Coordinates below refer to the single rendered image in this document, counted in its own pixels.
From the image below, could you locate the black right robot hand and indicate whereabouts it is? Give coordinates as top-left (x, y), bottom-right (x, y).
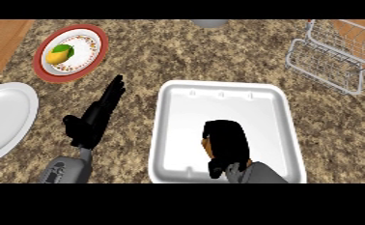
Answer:
top-left (201, 119), bottom-right (254, 180)

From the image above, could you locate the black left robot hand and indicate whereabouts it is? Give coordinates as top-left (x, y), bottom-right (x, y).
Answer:
top-left (61, 74), bottom-right (127, 151)

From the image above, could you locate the brown croissant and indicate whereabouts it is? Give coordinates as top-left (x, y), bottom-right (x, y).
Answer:
top-left (200, 137), bottom-right (214, 158)

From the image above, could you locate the white rectangular tray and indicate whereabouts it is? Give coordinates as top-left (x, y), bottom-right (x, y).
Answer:
top-left (146, 79), bottom-right (307, 184)

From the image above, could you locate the plain white plate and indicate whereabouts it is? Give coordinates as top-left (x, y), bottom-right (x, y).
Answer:
top-left (0, 81), bottom-right (40, 158)

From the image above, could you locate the red-rimmed patterned plate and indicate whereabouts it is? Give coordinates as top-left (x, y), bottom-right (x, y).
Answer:
top-left (31, 23), bottom-right (109, 84)

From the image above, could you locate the yellow lemon with green leaf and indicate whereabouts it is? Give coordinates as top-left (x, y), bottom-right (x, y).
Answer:
top-left (44, 43), bottom-right (77, 65)

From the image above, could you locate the grey round object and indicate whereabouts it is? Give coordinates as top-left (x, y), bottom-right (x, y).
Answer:
top-left (189, 19), bottom-right (229, 29)

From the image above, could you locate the white wire tiered basket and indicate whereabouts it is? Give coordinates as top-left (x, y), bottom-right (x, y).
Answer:
top-left (284, 19), bottom-right (365, 96)

